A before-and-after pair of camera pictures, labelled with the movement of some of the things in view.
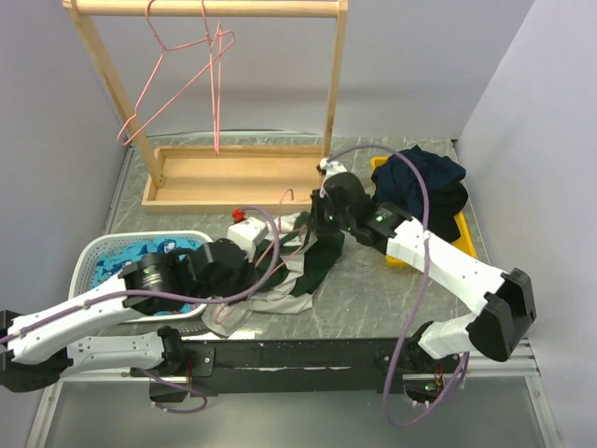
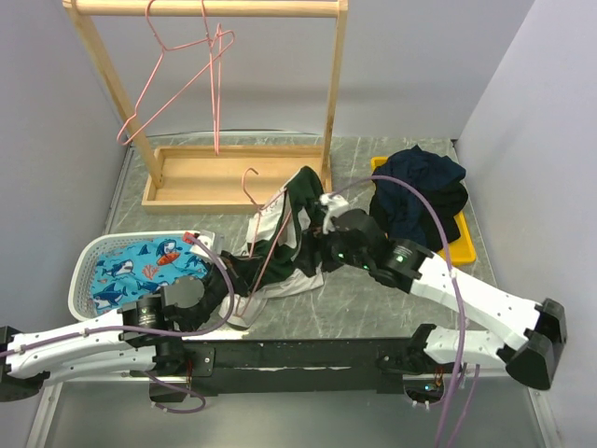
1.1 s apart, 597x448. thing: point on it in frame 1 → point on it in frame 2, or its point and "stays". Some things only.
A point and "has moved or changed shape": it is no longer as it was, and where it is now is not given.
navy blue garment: [395, 181] stays
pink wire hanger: [270, 250] → [284, 191]
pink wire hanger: [211, 39] stays
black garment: [444, 203] stays
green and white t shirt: [291, 264] has moved or changed shape
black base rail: [300, 366] stays
